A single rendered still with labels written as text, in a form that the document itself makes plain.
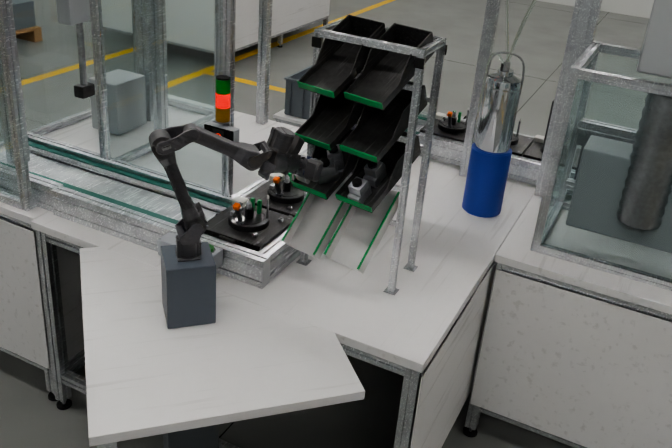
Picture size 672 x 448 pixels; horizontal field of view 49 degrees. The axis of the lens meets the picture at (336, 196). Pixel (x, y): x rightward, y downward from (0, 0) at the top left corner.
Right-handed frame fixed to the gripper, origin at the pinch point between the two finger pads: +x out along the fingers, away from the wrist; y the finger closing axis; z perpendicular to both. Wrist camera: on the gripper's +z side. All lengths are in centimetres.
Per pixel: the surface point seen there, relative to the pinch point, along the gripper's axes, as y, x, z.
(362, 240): -18.4, 14.6, -19.8
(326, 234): -9.1, 8.3, -20.8
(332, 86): -4.1, -1.5, 24.2
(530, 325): -59, 83, -45
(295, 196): 24.0, 35.5, -21.8
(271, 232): 14.8, 13.4, -29.9
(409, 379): -50, 6, -50
